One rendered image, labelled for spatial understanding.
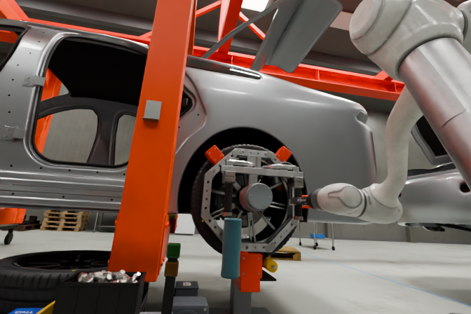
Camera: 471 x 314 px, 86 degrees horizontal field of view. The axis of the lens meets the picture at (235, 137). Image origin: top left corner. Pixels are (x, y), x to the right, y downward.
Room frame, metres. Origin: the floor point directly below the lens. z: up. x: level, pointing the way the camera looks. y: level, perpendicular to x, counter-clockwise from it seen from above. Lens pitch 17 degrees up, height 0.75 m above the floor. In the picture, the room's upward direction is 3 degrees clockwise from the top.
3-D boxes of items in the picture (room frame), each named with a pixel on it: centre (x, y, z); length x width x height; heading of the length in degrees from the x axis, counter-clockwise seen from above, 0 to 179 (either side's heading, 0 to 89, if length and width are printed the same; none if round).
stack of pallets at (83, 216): (9.01, 5.47, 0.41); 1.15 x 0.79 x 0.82; 102
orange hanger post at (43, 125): (3.37, 2.73, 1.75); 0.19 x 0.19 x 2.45; 11
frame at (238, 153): (1.45, -0.11, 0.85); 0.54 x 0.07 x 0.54; 101
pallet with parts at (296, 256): (5.73, -0.75, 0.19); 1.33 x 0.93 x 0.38; 83
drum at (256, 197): (1.38, -0.12, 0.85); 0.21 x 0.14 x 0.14; 11
